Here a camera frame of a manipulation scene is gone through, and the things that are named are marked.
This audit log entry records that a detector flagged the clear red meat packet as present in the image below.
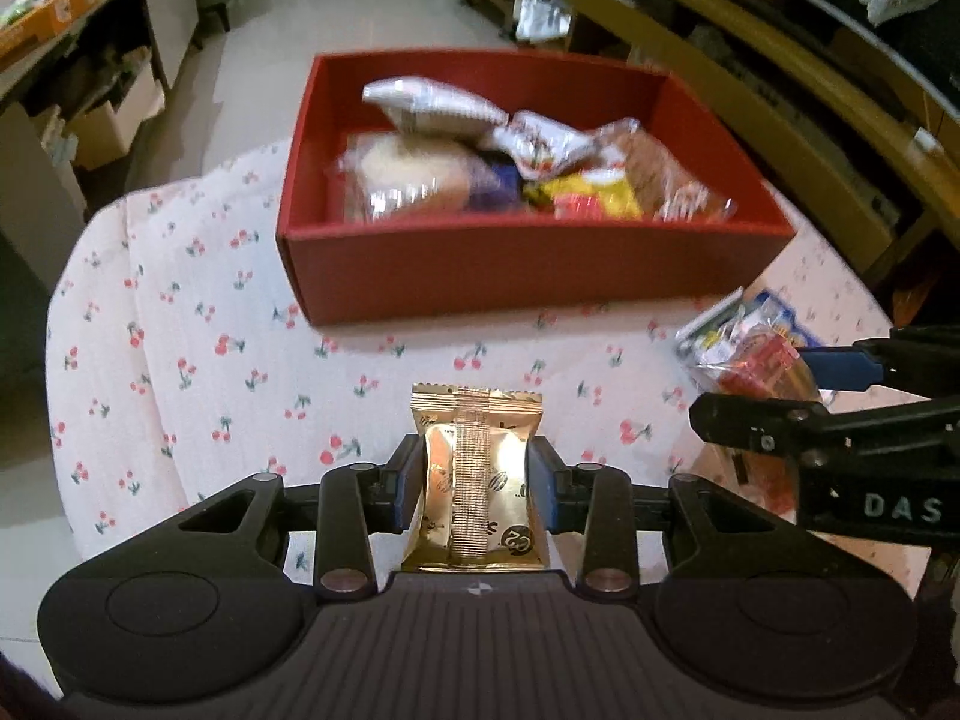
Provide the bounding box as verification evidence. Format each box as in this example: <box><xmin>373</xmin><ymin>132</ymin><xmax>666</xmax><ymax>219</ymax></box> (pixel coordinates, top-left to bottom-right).
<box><xmin>592</xmin><ymin>118</ymin><xmax>736</xmax><ymax>222</ymax></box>

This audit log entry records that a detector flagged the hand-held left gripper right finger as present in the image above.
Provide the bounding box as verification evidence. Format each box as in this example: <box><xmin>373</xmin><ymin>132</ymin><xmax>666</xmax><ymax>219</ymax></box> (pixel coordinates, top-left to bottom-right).
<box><xmin>525</xmin><ymin>436</ymin><xmax>782</xmax><ymax>601</ymax></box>

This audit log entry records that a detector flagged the wooden media shelf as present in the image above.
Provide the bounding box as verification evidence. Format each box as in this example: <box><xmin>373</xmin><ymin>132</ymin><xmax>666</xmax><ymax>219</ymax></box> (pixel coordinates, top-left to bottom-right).
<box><xmin>457</xmin><ymin>0</ymin><xmax>960</xmax><ymax>293</ymax></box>

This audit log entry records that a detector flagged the clear round cake packet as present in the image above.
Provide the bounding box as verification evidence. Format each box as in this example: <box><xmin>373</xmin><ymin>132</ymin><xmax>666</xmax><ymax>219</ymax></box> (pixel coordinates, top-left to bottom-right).
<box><xmin>341</xmin><ymin>133</ymin><xmax>488</xmax><ymax>224</ymax></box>

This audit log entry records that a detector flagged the black television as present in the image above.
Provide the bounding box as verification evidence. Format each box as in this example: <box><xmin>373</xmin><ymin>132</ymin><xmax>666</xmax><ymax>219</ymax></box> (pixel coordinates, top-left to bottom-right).
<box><xmin>877</xmin><ymin>0</ymin><xmax>960</xmax><ymax>136</ymax></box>

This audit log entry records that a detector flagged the long dark desk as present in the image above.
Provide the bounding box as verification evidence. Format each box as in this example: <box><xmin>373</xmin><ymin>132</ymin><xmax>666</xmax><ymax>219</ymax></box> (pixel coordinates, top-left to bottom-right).
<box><xmin>0</xmin><ymin>0</ymin><xmax>188</xmax><ymax>110</ymax></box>

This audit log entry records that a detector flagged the clear plastic bag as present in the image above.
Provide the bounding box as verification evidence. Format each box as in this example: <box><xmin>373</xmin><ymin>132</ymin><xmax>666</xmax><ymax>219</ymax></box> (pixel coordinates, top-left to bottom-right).
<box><xmin>514</xmin><ymin>0</ymin><xmax>575</xmax><ymax>46</ymax></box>

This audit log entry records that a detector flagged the small white black packet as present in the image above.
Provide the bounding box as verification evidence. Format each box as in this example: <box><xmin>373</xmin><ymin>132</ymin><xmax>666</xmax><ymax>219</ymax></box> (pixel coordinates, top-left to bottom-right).
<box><xmin>491</xmin><ymin>111</ymin><xmax>601</xmax><ymax>177</ymax></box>

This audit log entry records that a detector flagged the gold foil packet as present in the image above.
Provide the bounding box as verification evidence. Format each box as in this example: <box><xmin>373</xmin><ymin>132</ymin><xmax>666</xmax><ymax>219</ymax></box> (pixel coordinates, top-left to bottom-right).
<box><xmin>400</xmin><ymin>382</ymin><xmax>548</xmax><ymax>571</ymax></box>

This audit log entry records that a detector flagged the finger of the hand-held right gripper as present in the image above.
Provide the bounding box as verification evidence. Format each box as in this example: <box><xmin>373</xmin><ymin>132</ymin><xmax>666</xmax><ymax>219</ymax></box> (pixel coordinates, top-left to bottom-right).
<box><xmin>799</xmin><ymin>325</ymin><xmax>960</xmax><ymax>391</ymax></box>
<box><xmin>688</xmin><ymin>392</ymin><xmax>960</xmax><ymax>466</ymax></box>

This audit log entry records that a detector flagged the red cardboard box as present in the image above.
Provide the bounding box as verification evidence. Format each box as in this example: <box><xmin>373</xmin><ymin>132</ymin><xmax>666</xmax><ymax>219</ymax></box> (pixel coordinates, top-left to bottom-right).
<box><xmin>275</xmin><ymin>51</ymin><xmax>797</xmax><ymax>327</ymax></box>

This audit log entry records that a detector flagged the purple foil packet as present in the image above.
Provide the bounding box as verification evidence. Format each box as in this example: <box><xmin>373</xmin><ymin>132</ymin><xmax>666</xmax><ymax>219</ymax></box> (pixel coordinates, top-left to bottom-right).
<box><xmin>465</xmin><ymin>154</ymin><xmax>526</xmax><ymax>212</ymax></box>

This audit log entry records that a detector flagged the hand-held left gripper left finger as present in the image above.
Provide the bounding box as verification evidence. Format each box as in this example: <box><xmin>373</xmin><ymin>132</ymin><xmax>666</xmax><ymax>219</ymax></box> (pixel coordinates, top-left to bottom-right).
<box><xmin>180</xmin><ymin>433</ymin><xmax>428</xmax><ymax>601</ymax></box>

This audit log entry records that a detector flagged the white cardboard box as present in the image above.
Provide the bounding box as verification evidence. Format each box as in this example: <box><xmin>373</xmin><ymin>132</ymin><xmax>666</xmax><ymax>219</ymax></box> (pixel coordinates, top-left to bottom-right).
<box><xmin>64</xmin><ymin>67</ymin><xmax>166</xmax><ymax>170</ymax></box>

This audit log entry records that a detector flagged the orange cardboard box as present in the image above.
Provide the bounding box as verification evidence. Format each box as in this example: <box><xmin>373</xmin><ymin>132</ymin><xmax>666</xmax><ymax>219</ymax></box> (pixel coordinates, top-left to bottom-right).
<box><xmin>0</xmin><ymin>0</ymin><xmax>100</xmax><ymax>53</ymax></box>

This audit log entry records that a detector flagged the white noodle packet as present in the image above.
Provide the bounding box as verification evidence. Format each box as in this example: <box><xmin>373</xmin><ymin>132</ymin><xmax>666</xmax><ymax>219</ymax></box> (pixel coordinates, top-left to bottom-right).
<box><xmin>362</xmin><ymin>75</ymin><xmax>511</xmax><ymax>142</ymax></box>

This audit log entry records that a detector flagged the yellow snack packet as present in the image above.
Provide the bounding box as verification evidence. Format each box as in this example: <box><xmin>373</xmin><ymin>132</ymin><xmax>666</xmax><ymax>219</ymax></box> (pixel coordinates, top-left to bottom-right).
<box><xmin>521</xmin><ymin>172</ymin><xmax>646</xmax><ymax>220</ymax></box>

